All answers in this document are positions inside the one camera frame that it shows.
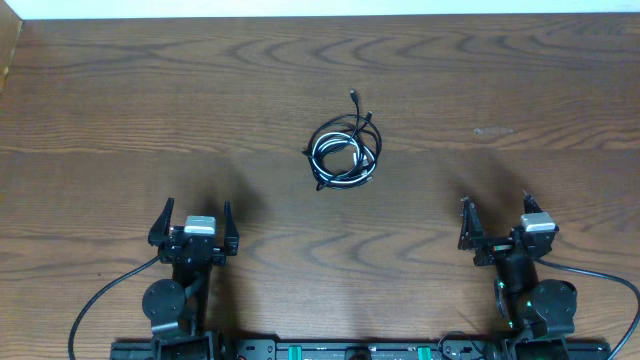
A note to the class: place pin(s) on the cardboard side panel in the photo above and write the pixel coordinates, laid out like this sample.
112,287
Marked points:
10,29

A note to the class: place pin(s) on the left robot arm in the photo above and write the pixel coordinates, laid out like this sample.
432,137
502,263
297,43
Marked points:
176,307

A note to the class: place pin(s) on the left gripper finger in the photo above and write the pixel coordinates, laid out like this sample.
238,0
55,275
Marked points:
231,235
160,230

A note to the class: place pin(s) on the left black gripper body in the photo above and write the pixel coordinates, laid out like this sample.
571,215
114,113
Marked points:
192,248

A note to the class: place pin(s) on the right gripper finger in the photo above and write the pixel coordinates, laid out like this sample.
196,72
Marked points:
530,205
472,235

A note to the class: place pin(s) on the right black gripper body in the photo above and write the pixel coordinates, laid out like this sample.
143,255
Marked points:
493,250

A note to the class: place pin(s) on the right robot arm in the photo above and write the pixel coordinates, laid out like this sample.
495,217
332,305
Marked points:
539,312

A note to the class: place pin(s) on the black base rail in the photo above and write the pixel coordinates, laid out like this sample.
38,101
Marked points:
266,349

